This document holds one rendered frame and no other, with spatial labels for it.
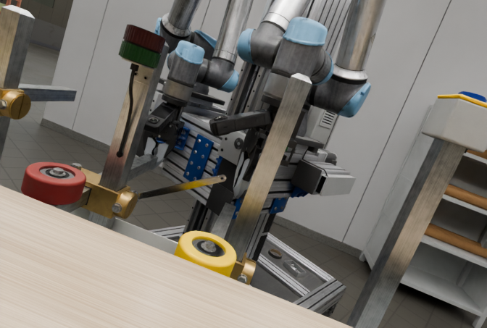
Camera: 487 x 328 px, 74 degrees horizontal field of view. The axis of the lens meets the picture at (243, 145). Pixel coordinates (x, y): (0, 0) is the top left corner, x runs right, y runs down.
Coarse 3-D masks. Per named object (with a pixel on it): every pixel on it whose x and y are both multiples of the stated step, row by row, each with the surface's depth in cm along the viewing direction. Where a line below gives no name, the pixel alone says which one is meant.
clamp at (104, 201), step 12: (96, 180) 59; (96, 192) 57; (108, 192) 57; (120, 192) 58; (132, 192) 59; (96, 204) 57; (108, 204) 57; (120, 204) 57; (132, 204) 60; (108, 216) 57; (120, 216) 58
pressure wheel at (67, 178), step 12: (36, 168) 47; (48, 168) 49; (60, 168) 48; (72, 168) 51; (24, 180) 45; (36, 180) 44; (48, 180) 44; (60, 180) 46; (72, 180) 47; (84, 180) 49; (24, 192) 45; (36, 192) 44; (48, 192) 45; (60, 192) 45; (72, 192) 47; (60, 204) 46
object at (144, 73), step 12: (144, 48) 48; (132, 60) 48; (132, 72) 50; (144, 72) 54; (132, 84) 51; (144, 84) 54; (132, 96) 52; (132, 108) 54; (120, 144) 55; (120, 156) 56
